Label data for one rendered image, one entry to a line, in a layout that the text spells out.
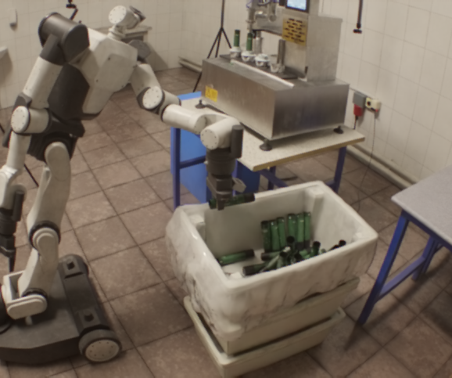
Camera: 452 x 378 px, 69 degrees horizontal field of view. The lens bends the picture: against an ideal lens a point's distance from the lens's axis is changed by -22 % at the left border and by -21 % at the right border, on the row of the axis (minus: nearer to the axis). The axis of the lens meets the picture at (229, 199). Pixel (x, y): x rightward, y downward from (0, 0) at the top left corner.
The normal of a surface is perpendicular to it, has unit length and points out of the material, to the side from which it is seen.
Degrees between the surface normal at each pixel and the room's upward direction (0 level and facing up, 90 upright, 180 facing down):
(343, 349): 0
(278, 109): 90
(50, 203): 90
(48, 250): 90
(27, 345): 0
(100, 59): 82
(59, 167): 90
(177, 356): 0
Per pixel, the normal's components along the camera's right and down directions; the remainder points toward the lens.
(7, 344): 0.06, -0.83
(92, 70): 0.44, 0.40
